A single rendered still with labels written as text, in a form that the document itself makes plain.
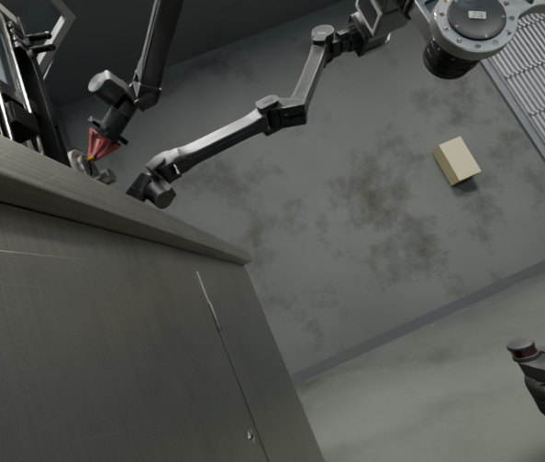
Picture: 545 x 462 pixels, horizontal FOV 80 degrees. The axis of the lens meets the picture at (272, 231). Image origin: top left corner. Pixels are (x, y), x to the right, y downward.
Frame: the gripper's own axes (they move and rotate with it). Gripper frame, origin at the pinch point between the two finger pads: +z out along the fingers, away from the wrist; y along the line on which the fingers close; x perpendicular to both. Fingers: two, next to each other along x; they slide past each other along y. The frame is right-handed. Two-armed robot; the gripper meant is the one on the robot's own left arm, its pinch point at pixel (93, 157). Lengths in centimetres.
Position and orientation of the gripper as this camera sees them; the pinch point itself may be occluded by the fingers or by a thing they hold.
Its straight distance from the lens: 106.7
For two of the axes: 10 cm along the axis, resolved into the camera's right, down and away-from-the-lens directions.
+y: 1.6, 1.7, 9.7
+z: -5.0, 8.6, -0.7
